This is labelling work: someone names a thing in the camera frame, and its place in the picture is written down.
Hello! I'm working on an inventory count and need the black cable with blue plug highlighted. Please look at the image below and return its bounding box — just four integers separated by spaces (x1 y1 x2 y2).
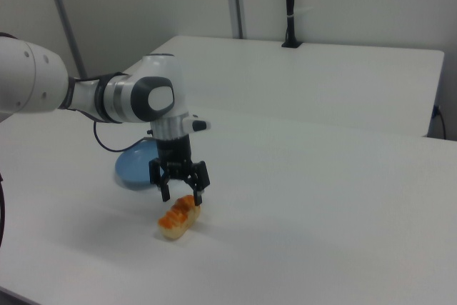
432 104 448 139

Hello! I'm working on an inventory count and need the orange glazed bread roll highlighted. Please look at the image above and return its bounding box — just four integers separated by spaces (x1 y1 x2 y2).
157 194 202 241

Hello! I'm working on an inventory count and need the slanted grey partition post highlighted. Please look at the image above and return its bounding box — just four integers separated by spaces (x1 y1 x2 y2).
41 0 89 79

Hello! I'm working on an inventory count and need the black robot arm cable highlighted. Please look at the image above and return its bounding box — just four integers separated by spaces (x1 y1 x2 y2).
93 119 155 153

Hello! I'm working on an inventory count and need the thick black hanging cable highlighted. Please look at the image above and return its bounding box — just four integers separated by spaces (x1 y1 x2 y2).
0 171 8 249

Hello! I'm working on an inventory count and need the blue round plate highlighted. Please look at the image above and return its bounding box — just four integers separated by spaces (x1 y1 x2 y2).
114 138 160 191

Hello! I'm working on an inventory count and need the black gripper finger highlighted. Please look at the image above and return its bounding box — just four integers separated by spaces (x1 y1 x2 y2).
183 160 210 207
149 157 173 202

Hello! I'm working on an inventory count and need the black pole with white band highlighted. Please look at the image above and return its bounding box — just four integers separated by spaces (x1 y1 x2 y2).
281 0 304 49

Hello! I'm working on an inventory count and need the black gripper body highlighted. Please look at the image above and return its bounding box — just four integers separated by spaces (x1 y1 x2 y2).
156 134 194 179

